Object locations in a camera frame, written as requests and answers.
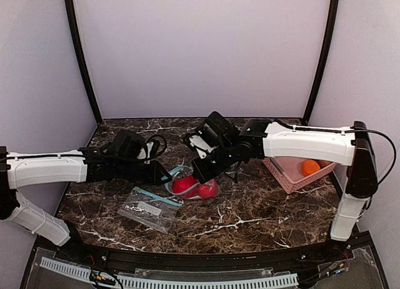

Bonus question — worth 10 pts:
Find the large clear zip bag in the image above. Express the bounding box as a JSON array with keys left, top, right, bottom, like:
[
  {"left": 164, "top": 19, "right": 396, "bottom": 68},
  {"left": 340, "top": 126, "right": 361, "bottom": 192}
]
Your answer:
[{"left": 164, "top": 165, "right": 219, "bottom": 200}]

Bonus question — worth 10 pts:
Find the red toy fruit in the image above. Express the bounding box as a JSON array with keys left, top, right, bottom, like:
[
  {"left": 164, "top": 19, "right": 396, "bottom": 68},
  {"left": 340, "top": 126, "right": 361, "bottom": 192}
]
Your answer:
[{"left": 197, "top": 180, "right": 218, "bottom": 199}]

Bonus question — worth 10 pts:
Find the brown toy kiwi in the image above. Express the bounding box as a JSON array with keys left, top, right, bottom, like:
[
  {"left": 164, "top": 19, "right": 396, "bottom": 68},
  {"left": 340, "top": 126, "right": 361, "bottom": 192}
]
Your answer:
[{"left": 318, "top": 160, "right": 331, "bottom": 168}]

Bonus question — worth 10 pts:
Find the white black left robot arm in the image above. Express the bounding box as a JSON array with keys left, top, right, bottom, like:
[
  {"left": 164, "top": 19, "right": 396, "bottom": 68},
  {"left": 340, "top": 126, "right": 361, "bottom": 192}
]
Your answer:
[{"left": 1, "top": 129, "right": 172, "bottom": 247}]

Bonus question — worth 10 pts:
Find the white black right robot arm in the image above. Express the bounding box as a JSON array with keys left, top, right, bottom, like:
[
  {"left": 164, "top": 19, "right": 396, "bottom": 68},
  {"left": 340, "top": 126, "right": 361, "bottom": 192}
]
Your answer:
[{"left": 184, "top": 112, "right": 385, "bottom": 241}]

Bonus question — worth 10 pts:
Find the small clear zip bag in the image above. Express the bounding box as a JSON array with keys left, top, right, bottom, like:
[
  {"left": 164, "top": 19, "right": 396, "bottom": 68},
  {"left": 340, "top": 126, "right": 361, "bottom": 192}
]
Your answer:
[{"left": 117, "top": 187, "right": 183, "bottom": 234}]

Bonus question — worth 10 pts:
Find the pink plastic basket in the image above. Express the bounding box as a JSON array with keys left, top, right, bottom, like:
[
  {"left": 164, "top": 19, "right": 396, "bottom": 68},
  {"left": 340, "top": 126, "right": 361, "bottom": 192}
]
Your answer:
[{"left": 262, "top": 157, "right": 336, "bottom": 194}]

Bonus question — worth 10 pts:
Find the orange toy fruit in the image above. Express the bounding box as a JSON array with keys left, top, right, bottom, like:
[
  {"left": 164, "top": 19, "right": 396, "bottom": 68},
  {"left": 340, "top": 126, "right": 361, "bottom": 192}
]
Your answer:
[{"left": 301, "top": 160, "right": 321, "bottom": 177}]

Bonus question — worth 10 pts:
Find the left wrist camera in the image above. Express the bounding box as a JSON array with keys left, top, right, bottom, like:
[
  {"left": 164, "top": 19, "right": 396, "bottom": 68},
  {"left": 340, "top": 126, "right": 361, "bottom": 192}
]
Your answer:
[{"left": 137, "top": 134, "right": 168, "bottom": 163}]

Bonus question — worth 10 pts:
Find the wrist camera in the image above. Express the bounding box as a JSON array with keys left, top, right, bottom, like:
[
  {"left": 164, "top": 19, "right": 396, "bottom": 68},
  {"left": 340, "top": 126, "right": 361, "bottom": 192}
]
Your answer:
[
  {"left": 182, "top": 111, "right": 240, "bottom": 159},
  {"left": 137, "top": 134, "right": 168, "bottom": 163}
]

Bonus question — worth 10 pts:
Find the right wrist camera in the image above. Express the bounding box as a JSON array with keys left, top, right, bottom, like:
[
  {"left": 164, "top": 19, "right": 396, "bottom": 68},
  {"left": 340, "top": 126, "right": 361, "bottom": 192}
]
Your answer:
[{"left": 182, "top": 111, "right": 240, "bottom": 159}]

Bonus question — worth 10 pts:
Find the black front rail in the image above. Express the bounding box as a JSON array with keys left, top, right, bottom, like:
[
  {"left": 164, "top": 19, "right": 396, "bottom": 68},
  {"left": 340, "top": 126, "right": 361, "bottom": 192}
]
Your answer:
[{"left": 52, "top": 238, "right": 344, "bottom": 276}]

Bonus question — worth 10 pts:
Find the white slotted cable duct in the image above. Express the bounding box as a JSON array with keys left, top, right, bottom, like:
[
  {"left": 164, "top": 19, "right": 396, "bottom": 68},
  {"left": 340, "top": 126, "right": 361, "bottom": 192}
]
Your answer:
[{"left": 39, "top": 257, "right": 299, "bottom": 288}]

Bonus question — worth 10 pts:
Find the left black frame post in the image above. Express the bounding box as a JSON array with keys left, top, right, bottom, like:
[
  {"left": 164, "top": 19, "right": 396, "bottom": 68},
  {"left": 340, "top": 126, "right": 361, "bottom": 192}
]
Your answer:
[{"left": 64, "top": 0, "right": 103, "bottom": 125}]

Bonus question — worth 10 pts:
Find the black frame post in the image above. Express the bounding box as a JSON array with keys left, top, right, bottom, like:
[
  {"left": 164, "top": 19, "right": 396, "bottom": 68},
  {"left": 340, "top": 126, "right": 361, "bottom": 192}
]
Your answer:
[
  {"left": 301, "top": 0, "right": 339, "bottom": 125},
  {"left": 64, "top": 0, "right": 103, "bottom": 125}
]

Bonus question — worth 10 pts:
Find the right black frame post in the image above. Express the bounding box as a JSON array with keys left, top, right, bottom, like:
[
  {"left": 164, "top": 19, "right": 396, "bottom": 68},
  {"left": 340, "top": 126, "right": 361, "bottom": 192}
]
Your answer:
[{"left": 301, "top": 0, "right": 339, "bottom": 125}]

